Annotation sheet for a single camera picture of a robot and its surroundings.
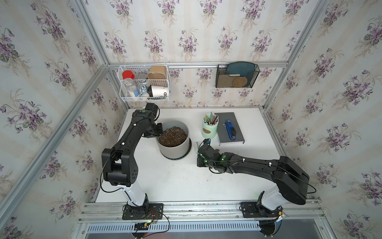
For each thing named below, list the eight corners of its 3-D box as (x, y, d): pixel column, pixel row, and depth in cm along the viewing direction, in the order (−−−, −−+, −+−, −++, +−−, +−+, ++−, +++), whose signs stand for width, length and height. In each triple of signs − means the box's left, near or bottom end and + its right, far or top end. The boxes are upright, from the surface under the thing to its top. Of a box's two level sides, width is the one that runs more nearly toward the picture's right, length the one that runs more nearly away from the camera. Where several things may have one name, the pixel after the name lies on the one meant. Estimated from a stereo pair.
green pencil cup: (202, 139, 103) (203, 124, 91) (201, 127, 110) (202, 112, 97) (216, 139, 103) (219, 124, 91) (215, 127, 110) (217, 112, 97)
